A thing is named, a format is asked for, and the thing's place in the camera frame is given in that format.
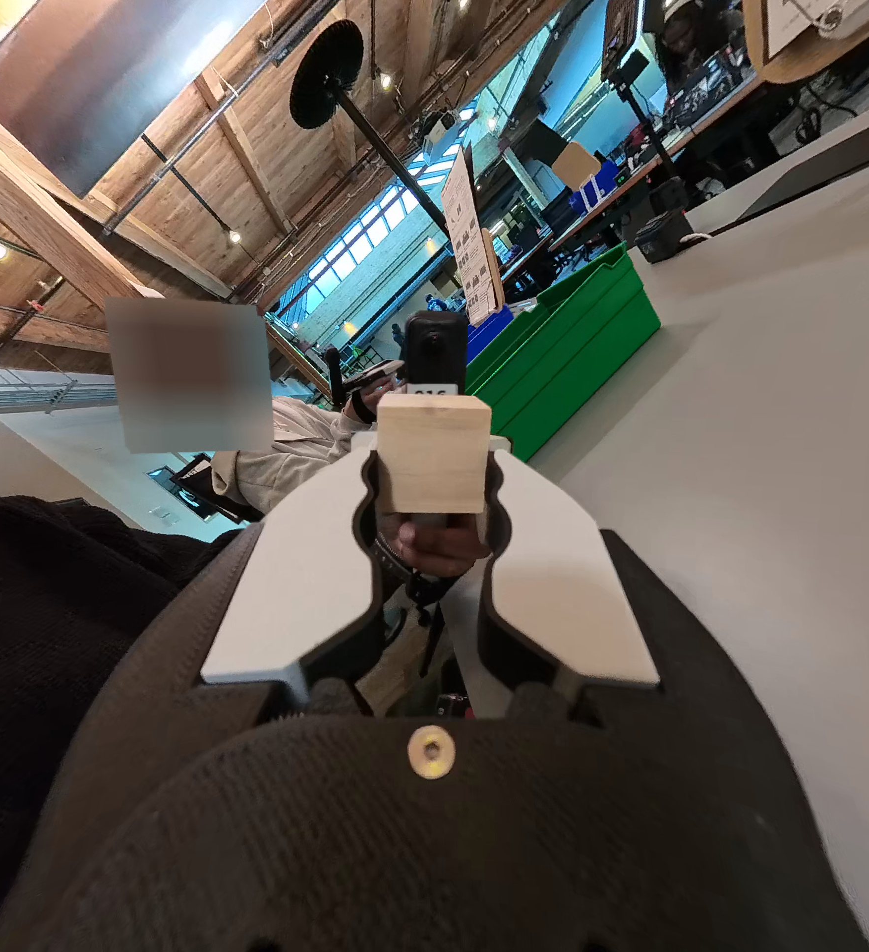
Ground black power adapter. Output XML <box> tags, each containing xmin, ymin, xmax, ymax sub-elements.
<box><xmin>635</xmin><ymin>208</ymin><xmax>695</xmax><ymax>263</ymax></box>

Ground person's beige trousers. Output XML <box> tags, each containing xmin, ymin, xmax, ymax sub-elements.
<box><xmin>360</xmin><ymin>606</ymin><xmax>443</xmax><ymax>717</ymax></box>

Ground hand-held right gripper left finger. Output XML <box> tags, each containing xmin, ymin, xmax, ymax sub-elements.
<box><xmin>200</xmin><ymin>448</ymin><xmax>387</xmax><ymax>716</ymax></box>

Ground green plastic bin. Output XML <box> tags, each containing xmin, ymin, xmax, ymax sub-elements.
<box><xmin>464</xmin><ymin>241</ymin><xmax>662</xmax><ymax>462</ymax></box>

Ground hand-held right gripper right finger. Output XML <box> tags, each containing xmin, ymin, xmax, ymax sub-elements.
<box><xmin>476</xmin><ymin>448</ymin><xmax>662</xmax><ymax>714</ymax></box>

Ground black round-headed pole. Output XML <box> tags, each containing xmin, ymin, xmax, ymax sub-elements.
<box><xmin>289</xmin><ymin>18</ymin><xmax>450</xmax><ymax>235</ymax></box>

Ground grey desk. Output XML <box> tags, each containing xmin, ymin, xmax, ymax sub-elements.
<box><xmin>442</xmin><ymin>93</ymin><xmax>869</xmax><ymax>952</ymax></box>

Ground white document stand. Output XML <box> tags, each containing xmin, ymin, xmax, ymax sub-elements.
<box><xmin>553</xmin><ymin>141</ymin><xmax>606</xmax><ymax>213</ymax></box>
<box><xmin>743</xmin><ymin>0</ymin><xmax>869</xmax><ymax>84</ymax></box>

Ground instruction sheet on stand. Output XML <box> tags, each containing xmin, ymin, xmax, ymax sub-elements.
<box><xmin>440</xmin><ymin>145</ymin><xmax>506</xmax><ymax>328</ymax></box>

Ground blue plastic bin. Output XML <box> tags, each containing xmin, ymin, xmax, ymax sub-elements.
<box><xmin>467</xmin><ymin>297</ymin><xmax>539</xmax><ymax>351</ymax></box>

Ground medium wooden cube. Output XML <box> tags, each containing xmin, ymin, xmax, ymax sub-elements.
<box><xmin>376</xmin><ymin>394</ymin><xmax>493</xmax><ymax>516</ymax></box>

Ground person's left hand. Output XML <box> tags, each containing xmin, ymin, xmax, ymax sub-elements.
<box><xmin>394</xmin><ymin>519</ymin><xmax>492</xmax><ymax>579</ymax></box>

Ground black desk strip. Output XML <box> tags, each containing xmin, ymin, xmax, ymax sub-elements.
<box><xmin>732</xmin><ymin>145</ymin><xmax>869</xmax><ymax>224</ymax></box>

